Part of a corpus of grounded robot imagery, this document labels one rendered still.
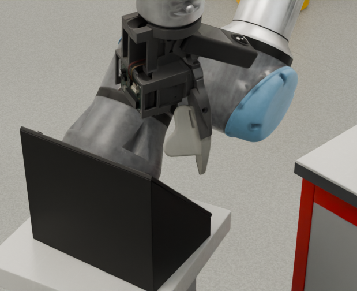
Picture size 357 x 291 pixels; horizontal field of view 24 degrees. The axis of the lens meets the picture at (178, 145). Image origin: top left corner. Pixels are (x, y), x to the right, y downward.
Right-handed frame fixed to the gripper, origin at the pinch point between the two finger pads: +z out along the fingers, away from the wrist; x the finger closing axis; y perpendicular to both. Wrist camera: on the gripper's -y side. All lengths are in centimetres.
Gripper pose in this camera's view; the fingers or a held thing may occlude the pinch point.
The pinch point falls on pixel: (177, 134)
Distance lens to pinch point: 107.4
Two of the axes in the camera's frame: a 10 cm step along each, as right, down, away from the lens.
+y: -8.7, 3.1, -3.8
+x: 4.9, 6.4, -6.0
